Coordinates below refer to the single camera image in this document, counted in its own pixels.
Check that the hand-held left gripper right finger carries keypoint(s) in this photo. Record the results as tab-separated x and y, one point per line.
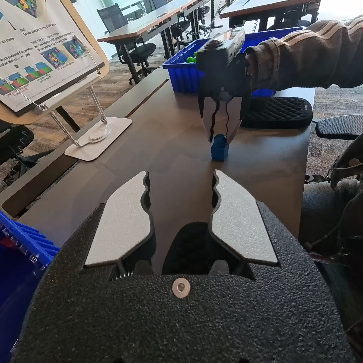
244	227

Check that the green building block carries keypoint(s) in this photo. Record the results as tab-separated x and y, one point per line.
191	58

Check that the instruction sheet on stand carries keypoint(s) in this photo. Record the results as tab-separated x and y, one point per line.
96	51

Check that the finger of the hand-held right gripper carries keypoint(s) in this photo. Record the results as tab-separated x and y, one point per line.
236	119
209	116

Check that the blue plastic bin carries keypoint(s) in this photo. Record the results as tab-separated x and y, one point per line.
181	76
22	283

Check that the black office chair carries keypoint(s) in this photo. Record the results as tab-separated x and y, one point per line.
340	127
14	144
139	54

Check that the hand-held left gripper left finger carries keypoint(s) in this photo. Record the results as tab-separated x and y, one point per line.
119	227

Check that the blue building block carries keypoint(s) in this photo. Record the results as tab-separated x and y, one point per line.
220	152

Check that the wooden office desk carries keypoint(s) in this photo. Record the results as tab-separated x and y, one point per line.
266	7
142	25

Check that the printed instruction sheet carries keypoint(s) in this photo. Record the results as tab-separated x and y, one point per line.
39	51

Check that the black textured wrist rest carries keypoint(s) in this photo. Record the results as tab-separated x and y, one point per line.
283	113

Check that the person's leg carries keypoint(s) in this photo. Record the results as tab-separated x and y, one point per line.
323	215

